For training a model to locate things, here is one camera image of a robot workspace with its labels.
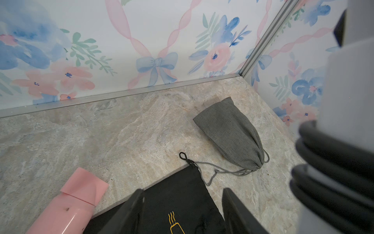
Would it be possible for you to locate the pink hair dryer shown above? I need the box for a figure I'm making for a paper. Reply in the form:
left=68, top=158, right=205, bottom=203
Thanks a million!
left=27, top=167, right=109, bottom=234

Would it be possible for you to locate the black pouch with gold logo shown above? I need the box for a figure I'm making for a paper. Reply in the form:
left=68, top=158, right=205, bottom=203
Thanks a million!
left=84, top=165, right=226, bottom=234

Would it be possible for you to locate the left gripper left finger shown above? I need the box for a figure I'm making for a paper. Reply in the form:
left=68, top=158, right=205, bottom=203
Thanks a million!
left=98, top=189, right=145, bottom=234

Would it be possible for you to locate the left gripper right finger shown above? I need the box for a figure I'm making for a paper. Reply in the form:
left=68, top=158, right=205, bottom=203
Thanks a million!
left=222, top=188, right=268, bottom=234

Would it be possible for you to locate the white hair dryer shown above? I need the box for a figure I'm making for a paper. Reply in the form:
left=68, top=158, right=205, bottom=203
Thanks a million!
left=290, top=1, right=374, bottom=234

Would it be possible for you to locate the grey drawstring pouch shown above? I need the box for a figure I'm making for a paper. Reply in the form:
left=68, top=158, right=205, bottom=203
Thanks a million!
left=179, top=97, right=270, bottom=186

